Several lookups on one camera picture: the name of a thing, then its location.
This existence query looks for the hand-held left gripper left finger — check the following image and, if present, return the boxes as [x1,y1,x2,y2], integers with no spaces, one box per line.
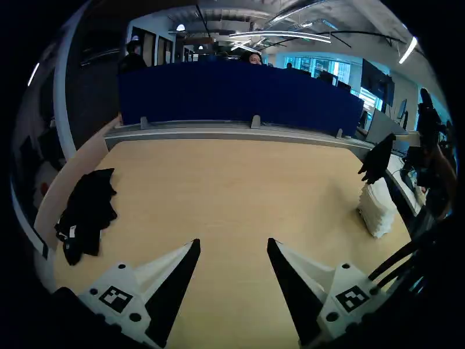
[77,238,202,349]

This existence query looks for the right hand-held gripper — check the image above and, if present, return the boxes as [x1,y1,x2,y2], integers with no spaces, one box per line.
[394,88,452,147]

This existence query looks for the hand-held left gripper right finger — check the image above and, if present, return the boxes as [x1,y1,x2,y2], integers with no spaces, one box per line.
[266,237,381,347]

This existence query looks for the black towel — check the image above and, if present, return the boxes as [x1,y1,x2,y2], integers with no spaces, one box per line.
[357,133,397,186]

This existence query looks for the person's right forearm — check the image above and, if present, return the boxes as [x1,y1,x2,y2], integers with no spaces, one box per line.
[423,144,458,220]

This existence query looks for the stack of white towels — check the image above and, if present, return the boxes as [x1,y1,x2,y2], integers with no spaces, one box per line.
[355,179,398,239]

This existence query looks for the heap of black towels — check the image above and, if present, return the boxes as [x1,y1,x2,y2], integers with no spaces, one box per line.
[53,167,119,266]

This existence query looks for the blue desk screen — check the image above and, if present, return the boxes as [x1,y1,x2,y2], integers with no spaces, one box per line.
[104,59,375,151]

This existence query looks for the black wall monitor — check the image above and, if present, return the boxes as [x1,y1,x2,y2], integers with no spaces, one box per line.
[360,59,396,111]

